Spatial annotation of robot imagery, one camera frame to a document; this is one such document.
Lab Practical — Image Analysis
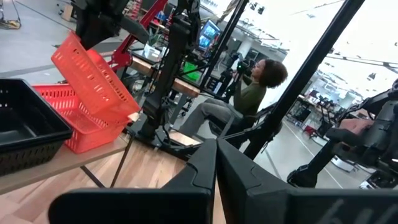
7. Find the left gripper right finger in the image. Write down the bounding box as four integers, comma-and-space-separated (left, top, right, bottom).
216, 138, 398, 224

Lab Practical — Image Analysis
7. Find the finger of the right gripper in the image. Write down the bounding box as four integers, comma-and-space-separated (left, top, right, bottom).
91, 19, 121, 44
75, 21, 94, 50

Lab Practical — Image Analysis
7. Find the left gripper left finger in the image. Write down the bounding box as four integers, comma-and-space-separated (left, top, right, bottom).
48, 139, 218, 224

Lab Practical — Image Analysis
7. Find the orange plastic basket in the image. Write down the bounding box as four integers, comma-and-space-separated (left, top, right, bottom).
32, 83, 133, 155
50, 30, 142, 124

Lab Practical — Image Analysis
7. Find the black plastic basket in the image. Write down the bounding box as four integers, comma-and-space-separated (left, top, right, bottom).
0, 141, 66, 177
0, 78, 74, 154

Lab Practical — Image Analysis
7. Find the green box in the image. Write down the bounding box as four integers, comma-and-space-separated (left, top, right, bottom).
182, 61, 203, 82

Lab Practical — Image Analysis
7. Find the wooden side table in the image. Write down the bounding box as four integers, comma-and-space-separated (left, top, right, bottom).
129, 55, 201, 98

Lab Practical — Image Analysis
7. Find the lit computer monitor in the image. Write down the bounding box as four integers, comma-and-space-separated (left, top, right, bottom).
197, 19, 223, 52

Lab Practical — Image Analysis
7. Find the person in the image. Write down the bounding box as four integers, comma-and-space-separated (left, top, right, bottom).
178, 58, 289, 138

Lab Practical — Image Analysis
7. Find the person's hand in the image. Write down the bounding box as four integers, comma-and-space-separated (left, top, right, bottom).
338, 118, 374, 136

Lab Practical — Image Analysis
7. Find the black tripod device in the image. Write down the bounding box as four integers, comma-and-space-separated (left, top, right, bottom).
216, 60, 251, 104

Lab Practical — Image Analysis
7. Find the black metal rig frame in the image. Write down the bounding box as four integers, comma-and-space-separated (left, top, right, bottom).
198, 0, 366, 160

